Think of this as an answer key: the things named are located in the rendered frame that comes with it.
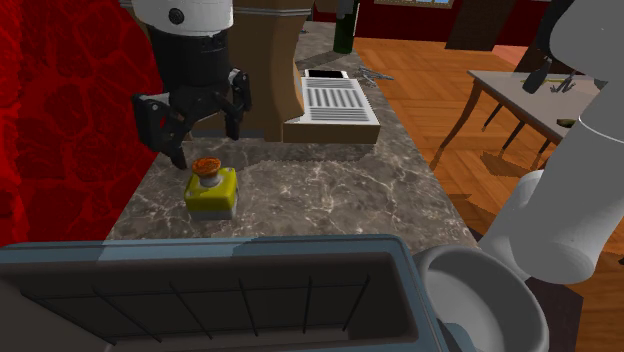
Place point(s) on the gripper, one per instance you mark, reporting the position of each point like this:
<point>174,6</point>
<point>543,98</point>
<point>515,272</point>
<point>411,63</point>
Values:
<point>192,63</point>

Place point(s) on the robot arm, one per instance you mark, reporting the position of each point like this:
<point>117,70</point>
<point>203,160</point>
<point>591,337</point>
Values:
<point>560,219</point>

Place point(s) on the brown coffee machine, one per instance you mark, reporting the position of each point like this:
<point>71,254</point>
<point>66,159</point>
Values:
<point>265,73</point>

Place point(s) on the yellow box with red button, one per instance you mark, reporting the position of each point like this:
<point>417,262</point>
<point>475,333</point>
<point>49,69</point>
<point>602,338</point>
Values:
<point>212,192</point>

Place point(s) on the dark green bottle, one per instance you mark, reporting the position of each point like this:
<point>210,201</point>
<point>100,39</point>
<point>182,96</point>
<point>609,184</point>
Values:
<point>345,29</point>

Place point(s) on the grey metal utensil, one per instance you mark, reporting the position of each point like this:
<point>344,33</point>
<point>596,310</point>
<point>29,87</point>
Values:
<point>373,74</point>

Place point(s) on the blue-grey toaster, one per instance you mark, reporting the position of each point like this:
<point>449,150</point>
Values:
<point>209,292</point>

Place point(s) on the grey table with brown legs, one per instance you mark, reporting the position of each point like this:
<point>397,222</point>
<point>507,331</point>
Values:
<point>524,100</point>

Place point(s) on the black bottle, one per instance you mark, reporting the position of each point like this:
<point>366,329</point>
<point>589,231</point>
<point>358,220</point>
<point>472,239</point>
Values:
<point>535,78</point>

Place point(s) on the dark small tool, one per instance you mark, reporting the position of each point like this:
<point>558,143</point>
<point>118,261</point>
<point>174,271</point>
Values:
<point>563,85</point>

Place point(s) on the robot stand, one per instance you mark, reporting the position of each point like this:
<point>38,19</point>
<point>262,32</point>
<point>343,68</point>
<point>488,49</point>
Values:
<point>558,317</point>

